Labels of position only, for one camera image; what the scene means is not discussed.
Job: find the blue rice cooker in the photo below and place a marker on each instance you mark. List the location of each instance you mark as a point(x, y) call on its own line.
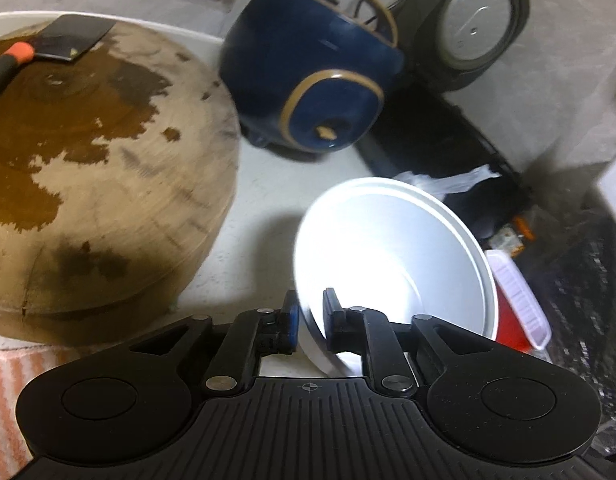
point(310, 75)

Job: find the white plastic bag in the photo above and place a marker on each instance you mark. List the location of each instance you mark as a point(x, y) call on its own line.
point(442, 187)

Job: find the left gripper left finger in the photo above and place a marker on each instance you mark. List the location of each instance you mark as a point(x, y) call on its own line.
point(252, 336)

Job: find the white paper bowl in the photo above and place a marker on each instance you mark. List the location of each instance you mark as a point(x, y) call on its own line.
point(385, 245)

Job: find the glass jar orange lid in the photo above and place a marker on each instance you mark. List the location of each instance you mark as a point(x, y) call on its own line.
point(513, 238)

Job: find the cleaver with orange-black handle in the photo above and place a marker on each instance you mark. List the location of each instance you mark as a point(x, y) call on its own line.
point(64, 40)

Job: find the black rice cooker open lid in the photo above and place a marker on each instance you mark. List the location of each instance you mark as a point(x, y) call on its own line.
point(447, 45)

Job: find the round wooden chopping block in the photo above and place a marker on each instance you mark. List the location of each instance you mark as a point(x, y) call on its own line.
point(116, 175)

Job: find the red white plastic tray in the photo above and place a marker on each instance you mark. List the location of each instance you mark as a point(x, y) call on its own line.
point(522, 324)

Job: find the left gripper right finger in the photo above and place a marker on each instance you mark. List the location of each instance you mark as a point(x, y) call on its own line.
point(368, 334)

